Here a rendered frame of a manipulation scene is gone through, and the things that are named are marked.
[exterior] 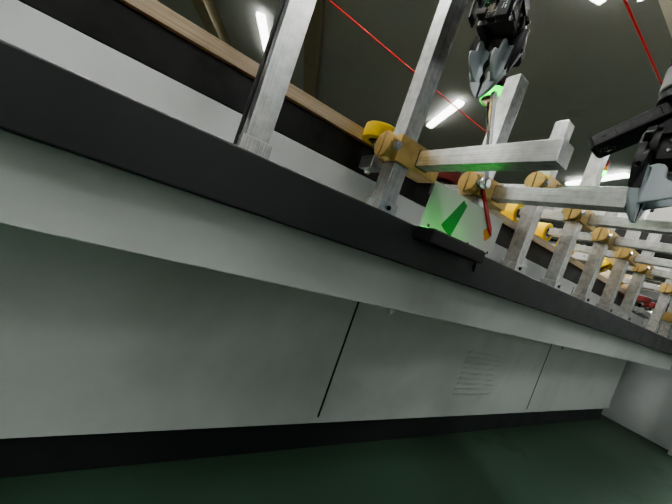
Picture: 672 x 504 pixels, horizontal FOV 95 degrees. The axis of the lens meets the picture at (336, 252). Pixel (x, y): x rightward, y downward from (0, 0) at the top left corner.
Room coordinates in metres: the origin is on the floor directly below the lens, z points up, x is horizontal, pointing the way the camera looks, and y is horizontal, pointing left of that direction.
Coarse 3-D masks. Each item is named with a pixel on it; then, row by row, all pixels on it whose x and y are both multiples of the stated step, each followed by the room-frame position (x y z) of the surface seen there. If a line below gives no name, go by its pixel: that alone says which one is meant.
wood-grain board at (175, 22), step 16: (128, 0) 0.50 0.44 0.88; (144, 0) 0.51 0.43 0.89; (160, 16) 0.53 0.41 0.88; (176, 16) 0.54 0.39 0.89; (176, 32) 0.55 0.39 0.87; (192, 32) 0.55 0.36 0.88; (208, 48) 0.57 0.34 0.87; (224, 48) 0.58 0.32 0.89; (240, 64) 0.60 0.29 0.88; (256, 64) 0.62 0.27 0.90; (288, 96) 0.66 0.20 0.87; (304, 96) 0.67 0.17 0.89; (320, 112) 0.70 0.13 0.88; (336, 112) 0.72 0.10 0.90; (352, 128) 0.75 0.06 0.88; (368, 144) 0.78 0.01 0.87; (512, 224) 1.15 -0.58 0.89; (544, 240) 1.29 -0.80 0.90
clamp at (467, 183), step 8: (464, 176) 0.71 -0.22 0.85; (472, 176) 0.70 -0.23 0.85; (480, 176) 0.70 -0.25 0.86; (464, 184) 0.71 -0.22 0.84; (472, 184) 0.69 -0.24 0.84; (496, 184) 0.72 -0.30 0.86; (464, 192) 0.71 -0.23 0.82; (472, 192) 0.70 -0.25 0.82; (480, 192) 0.70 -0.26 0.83; (488, 192) 0.71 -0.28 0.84; (488, 200) 0.72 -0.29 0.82; (488, 208) 0.78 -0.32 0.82; (496, 208) 0.75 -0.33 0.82; (504, 208) 0.75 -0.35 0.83
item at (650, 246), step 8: (552, 232) 1.29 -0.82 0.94; (560, 232) 1.27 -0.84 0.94; (584, 232) 1.20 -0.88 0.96; (584, 240) 1.21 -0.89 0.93; (616, 240) 1.12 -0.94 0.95; (624, 240) 1.10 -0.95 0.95; (632, 240) 1.08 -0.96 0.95; (640, 240) 1.07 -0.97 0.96; (632, 248) 1.09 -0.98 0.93; (640, 248) 1.06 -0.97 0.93; (648, 248) 1.04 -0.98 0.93; (656, 248) 1.03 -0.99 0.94; (664, 248) 1.01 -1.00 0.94
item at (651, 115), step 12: (660, 108) 0.52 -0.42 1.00; (636, 120) 0.54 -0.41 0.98; (648, 120) 0.52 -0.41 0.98; (660, 120) 0.52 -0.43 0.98; (600, 132) 0.57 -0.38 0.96; (612, 132) 0.56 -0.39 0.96; (624, 132) 0.54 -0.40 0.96; (636, 132) 0.54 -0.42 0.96; (600, 144) 0.57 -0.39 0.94; (612, 144) 0.56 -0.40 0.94; (624, 144) 0.56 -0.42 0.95; (600, 156) 0.59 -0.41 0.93
